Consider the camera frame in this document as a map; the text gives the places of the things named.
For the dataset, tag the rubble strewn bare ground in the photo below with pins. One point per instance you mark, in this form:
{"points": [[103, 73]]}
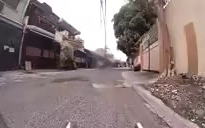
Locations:
{"points": [[186, 96]]}

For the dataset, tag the red car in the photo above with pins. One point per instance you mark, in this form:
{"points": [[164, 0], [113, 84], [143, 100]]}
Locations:
{"points": [[137, 64]]}

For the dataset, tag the thin utility pole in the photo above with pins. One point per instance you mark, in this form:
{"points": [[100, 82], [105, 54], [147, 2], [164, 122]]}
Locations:
{"points": [[105, 30]]}

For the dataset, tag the small white board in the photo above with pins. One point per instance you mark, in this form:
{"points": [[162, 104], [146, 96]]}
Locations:
{"points": [[28, 65]]}

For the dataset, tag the dark red building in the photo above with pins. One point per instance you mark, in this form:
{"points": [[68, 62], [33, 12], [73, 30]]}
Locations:
{"points": [[40, 40]]}

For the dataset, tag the row of buildings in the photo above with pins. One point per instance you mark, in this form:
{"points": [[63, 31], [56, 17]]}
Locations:
{"points": [[93, 59]]}

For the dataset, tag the large dark green tree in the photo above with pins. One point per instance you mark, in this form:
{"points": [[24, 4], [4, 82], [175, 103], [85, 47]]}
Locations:
{"points": [[133, 26]]}

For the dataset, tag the cream building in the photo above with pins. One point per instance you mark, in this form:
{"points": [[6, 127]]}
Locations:
{"points": [[68, 45]]}

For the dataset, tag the dark building with pale canopy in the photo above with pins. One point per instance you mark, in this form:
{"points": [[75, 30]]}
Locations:
{"points": [[5, 43]]}

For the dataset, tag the tall beige wall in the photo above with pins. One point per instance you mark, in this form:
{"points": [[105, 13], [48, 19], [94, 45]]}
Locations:
{"points": [[203, 33]]}

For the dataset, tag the grey speckled asphalt road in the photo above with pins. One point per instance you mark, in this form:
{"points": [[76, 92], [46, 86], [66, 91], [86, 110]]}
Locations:
{"points": [[90, 103]]}

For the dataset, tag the pink boundary wall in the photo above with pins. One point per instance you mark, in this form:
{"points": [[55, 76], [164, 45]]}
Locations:
{"points": [[153, 56]]}

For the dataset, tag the pale concrete kerb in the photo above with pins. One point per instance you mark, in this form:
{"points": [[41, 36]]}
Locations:
{"points": [[163, 110]]}

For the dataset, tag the robot's own part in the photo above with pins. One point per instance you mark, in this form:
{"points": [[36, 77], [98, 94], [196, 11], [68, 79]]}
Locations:
{"points": [[68, 125], [139, 125]]}

